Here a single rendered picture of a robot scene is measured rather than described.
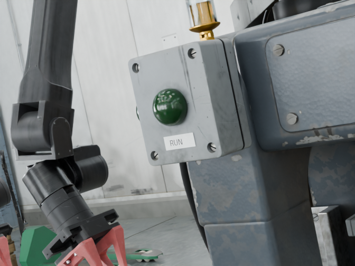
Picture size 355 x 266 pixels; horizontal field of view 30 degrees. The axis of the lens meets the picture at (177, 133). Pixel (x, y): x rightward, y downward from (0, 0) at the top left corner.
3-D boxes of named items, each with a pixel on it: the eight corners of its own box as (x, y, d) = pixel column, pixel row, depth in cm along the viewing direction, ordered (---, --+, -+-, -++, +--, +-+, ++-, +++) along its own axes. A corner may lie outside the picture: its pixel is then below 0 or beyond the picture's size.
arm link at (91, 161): (7, 122, 94) (50, 119, 89) (64, 112, 103) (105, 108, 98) (19, 205, 95) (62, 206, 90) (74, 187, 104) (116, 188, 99)
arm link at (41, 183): (11, 179, 93) (30, 155, 90) (46, 170, 99) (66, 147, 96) (36, 219, 92) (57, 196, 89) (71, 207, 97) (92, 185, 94)
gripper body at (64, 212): (122, 218, 93) (94, 176, 95) (72, 239, 85) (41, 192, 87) (98, 241, 97) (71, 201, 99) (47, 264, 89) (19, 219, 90)
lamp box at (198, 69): (148, 167, 55) (125, 59, 54) (181, 156, 58) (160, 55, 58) (222, 157, 50) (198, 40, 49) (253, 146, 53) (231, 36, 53)
